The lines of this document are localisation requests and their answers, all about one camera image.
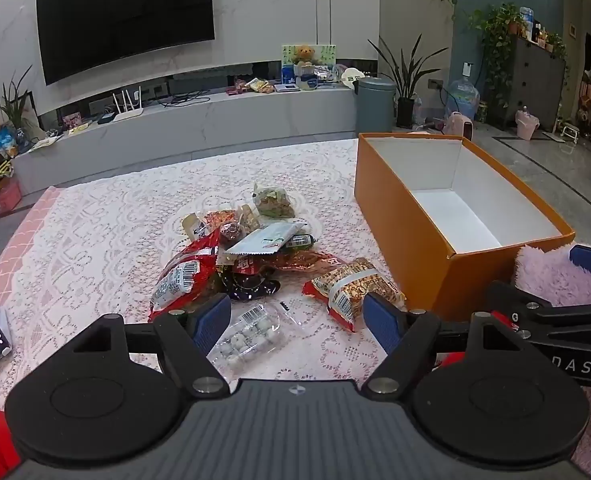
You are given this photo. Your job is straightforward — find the white lace tablecloth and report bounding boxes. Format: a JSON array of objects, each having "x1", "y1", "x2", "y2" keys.
[{"x1": 0, "y1": 137, "x2": 476, "y2": 411}]

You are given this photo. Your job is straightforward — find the grey drawer cabinet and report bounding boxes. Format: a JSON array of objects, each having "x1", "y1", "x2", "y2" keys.
[{"x1": 485, "y1": 37, "x2": 566, "y2": 131}]

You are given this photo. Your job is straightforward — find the pink checked mat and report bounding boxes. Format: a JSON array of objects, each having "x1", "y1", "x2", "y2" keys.
[{"x1": 0, "y1": 185, "x2": 71, "y2": 306}]

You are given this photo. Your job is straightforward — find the long-leaf plant in black pot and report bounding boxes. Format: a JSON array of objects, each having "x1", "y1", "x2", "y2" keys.
[{"x1": 368, "y1": 34, "x2": 449, "y2": 128}]

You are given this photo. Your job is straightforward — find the orange patterned snack packet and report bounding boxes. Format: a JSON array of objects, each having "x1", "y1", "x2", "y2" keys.
[{"x1": 200, "y1": 203, "x2": 261, "y2": 237}]

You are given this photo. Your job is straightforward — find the orange cardboard box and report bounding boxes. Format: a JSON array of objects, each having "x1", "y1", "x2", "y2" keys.
[{"x1": 354, "y1": 132, "x2": 576, "y2": 322}]

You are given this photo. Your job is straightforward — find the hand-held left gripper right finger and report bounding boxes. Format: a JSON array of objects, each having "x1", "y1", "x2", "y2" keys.
[{"x1": 361, "y1": 291, "x2": 523, "y2": 396}]

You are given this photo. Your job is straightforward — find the trailing pothos plant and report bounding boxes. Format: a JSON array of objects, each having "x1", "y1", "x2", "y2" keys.
[{"x1": 468, "y1": 4, "x2": 529, "y2": 106}]

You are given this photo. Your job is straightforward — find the black cables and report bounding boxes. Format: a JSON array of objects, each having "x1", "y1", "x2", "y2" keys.
[{"x1": 158, "y1": 91, "x2": 211, "y2": 108}]

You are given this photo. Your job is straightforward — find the blue water jug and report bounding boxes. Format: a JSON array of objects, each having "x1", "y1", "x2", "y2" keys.
[{"x1": 445, "y1": 79, "x2": 480, "y2": 123}]

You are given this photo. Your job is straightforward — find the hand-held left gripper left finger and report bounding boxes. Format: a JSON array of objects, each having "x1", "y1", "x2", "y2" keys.
[{"x1": 72, "y1": 292, "x2": 232, "y2": 397}]

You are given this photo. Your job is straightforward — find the grey-blue trash can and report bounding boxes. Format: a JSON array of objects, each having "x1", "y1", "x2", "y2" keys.
[{"x1": 355, "y1": 76, "x2": 397, "y2": 135}]

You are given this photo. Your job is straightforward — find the green picture board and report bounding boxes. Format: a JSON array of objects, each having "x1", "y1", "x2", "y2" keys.
[{"x1": 282, "y1": 44, "x2": 337, "y2": 81}]

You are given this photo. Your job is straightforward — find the green-topped bean snack packet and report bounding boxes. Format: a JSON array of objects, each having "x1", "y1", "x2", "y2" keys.
[{"x1": 252, "y1": 183, "x2": 296, "y2": 220}]

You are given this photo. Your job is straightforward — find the thin-leaf potted plant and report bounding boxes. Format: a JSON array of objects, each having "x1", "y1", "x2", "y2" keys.
[{"x1": 0, "y1": 65, "x2": 38, "y2": 133}]

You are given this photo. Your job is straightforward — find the white step stool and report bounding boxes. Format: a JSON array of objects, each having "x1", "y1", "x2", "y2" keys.
[{"x1": 555, "y1": 120, "x2": 581, "y2": 143}]

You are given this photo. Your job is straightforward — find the red barcode snack packet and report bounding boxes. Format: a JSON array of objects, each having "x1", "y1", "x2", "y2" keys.
[{"x1": 148, "y1": 240, "x2": 221, "y2": 323}]

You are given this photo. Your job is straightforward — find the pink bucket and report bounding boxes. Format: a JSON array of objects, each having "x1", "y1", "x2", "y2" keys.
[{"x1": 515, "y1": 107, "x2": 541, "y2": 140}]

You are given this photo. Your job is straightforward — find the small colourful snack packets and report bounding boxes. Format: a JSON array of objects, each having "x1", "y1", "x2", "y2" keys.
[{"x1": 228, "y1": 77, "x2": 276, "y2": 95}]

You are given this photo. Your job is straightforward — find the black flat television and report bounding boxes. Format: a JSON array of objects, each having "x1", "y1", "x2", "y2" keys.
[{"x1": 36, "y1": 0, "x2": 215, "y2": 86}]

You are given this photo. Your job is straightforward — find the yellow striped snack packet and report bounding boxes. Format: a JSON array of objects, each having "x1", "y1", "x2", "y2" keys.
[{"x1": 303, "y1": 257, "x2": 407, "y2": 333}]

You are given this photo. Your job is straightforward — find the white silver snack packet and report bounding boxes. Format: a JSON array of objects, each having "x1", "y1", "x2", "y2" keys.
[{"x1": 225, "y1": 221, "x2": 307, "y2": 255}]

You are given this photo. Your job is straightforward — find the white router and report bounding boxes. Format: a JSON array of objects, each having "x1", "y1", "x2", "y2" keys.
[{"x1": 111, "y1": 87, "x2": 143, "y2": 123}]

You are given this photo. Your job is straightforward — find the grey marble television console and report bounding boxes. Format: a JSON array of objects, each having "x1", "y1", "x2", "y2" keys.
[{"x1": 12, "y1": 87, "x2": 361, "y2": 196}]

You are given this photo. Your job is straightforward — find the clear packet of white balls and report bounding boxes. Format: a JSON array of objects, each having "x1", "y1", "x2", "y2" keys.
[{"x1": 208, "y1": 302, "x2": 287, "y2": 368}]

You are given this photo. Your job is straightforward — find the brown teddy bear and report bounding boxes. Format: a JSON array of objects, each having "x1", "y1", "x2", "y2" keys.
[{"x1": 294, "y1": 45, "x2": 321, "y2": 67}]

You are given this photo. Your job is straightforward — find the dark foil snack packet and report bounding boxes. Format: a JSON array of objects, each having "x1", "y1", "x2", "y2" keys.
[{"x1": 220, "y1": 272, "x2": 282, "y2": 302}]

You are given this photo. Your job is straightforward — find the green tube snack packet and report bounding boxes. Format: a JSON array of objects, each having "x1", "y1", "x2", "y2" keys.
[{"x1": 285, "y1": 232, "x2": 316, "y2": 251}]

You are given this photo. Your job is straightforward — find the blue snack bag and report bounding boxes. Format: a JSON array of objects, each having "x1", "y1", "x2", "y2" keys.
[{"x1": 0, "y1": 127, "x2": 20, "y2": 158}]

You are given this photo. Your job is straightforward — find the red foil snack packet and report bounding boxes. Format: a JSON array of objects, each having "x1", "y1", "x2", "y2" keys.
[{"x1": 215, "y1": 250, "x2": 343, "y2": 281}]

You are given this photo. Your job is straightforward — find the pink small heater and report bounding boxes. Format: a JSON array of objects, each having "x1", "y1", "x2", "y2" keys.
[{"x1": 448, "y1": 111, "x2": 477, "y2": 141}]

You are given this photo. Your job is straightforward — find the pink storage box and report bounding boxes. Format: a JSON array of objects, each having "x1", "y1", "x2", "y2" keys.
[{"x1": 0, "y1": 180, "x2": 23, "y2": 217}]

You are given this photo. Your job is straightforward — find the beige labelled snack packet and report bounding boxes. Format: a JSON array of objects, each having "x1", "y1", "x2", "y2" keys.
[{"x1": 182, "y1": 212, "x2": 213, "y2": 242}]

